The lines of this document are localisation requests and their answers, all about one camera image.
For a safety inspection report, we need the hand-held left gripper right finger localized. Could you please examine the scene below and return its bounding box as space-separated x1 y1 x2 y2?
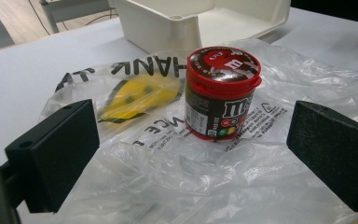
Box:
286 100 358 214

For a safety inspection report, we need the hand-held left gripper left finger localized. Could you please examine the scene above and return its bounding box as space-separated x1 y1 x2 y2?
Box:
4 98 101 215

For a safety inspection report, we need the black floor cable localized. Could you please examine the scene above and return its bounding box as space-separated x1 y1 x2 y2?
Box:
27 0 52 35

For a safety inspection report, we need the red lidded candy jar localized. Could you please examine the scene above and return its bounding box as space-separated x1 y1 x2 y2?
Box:
184 46 263 142

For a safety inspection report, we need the white plastic bin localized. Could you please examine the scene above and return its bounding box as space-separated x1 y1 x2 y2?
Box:
108 0 292 60

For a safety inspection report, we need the clear printed plastic bag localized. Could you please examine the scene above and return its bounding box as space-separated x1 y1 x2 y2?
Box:
38 38 358 224

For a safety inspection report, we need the white metal desk frame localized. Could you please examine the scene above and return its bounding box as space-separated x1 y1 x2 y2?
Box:
38 0 119 35

